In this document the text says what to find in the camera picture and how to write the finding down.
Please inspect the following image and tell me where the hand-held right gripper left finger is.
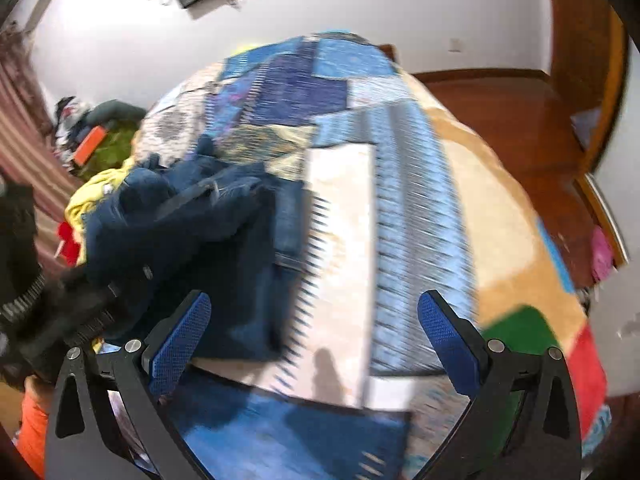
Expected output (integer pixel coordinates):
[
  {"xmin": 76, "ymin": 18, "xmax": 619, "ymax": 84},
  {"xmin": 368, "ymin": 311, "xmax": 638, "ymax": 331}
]
[{"xmin": 45, "ymin": 290, "xmax": 213, "ymax": 480}]

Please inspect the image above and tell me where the green patterned cloth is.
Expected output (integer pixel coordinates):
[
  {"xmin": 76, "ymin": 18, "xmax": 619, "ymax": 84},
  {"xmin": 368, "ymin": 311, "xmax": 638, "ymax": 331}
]
[{"xmin": 80, "ymin": 127, "xmax": 142, "ymax": 182}]

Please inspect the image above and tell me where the pink object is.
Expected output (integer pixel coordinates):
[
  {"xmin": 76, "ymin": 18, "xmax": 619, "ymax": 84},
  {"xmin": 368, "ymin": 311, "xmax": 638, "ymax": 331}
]
[{"xmin": 589, "ymin": 225, "xmax": 616, "ymax": 282}]

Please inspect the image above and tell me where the red cloth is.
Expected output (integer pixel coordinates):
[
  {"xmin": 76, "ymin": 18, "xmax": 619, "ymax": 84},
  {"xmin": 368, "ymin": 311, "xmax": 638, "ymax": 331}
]
[{"xmin": 56, "ymin": 222, "xmax": 84, "ymax": 267}]

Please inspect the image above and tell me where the orange box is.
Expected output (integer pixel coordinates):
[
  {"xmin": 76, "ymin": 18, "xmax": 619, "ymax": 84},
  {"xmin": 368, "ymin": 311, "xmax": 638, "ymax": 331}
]
[{"xmin": 72, "ymin": 125, "xmax": 109, "ymax": 166}]

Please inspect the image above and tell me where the blue denim jacket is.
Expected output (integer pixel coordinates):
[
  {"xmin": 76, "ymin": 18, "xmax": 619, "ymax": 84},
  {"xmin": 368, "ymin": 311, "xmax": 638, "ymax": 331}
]
[{"xmin": 82, "ymin": 135, "xmax": 307, "ymax": 362}]

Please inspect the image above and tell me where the orange garment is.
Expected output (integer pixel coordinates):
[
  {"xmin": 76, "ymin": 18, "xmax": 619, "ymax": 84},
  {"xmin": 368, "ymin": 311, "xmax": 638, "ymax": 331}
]
[{"xmin": 17, "ymin": 374, "xmax": 57, "ymax": 478}]

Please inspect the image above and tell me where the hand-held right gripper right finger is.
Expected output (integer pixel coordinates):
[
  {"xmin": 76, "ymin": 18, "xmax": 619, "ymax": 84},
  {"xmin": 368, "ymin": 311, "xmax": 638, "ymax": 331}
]
[{"xmin": 415, "ymin": 290, "xmax": 584, "ymax": 480}]

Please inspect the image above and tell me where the striped red beige curtain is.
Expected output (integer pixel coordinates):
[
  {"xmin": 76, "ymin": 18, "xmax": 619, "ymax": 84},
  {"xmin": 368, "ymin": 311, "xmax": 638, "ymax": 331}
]
[{"xmin": 0, "ymin": 25, "xmax": 77, "ymax": 273}]

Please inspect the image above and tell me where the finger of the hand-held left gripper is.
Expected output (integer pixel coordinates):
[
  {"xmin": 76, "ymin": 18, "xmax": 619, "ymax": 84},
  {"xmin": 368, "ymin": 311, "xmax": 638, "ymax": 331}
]
[{"xmin": 75, "ymin": 260, "xmax": 157, "ymax": 343}]

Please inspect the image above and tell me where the yellow printed garment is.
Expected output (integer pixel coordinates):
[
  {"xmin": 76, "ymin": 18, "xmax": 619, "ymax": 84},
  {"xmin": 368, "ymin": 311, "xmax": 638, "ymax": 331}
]
[{"xmin": 64, "ymin": 156, "xmax": 147, "ymax": 267}]

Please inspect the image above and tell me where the blue patchwork blanket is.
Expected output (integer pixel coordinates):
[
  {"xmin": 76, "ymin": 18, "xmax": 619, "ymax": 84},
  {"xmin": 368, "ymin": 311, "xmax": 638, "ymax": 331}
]
[{"xmin": 100, "ymin": 30, "xmax": 613, "ymax": 480}]

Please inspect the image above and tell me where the grey cushion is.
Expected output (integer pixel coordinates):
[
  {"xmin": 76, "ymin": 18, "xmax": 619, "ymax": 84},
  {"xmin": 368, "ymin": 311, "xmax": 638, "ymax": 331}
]
[{"xmin": 87, "ymin": 99, "xmax": 149, "ymax": 127}]

